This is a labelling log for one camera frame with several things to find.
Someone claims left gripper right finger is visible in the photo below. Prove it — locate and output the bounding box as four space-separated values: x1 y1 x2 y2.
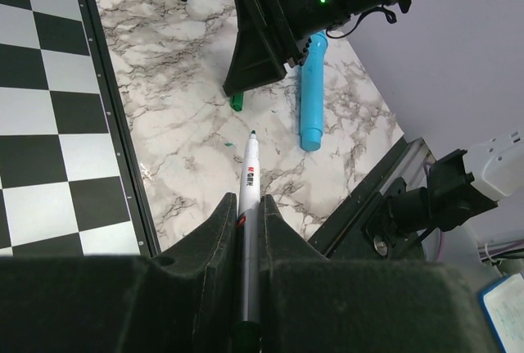
259 195 494 352

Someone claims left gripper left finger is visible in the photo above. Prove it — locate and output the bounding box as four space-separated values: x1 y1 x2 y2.
1 193 237 352

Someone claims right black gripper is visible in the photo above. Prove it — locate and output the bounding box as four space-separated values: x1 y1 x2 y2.
223 0 412 96

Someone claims green marker cap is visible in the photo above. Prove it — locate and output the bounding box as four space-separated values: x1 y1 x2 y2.
229 93 244 112

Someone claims white green marker pen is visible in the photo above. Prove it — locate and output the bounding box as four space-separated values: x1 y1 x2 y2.
231 131 261 352

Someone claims blue cylindrical tube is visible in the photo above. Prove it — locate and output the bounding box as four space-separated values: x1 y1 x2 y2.
300 31 328 152

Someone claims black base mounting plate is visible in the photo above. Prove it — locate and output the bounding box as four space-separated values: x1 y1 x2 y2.
308 138 434 260

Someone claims black and white chessboard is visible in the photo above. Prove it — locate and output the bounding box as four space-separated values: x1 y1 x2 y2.
1 0 160 257

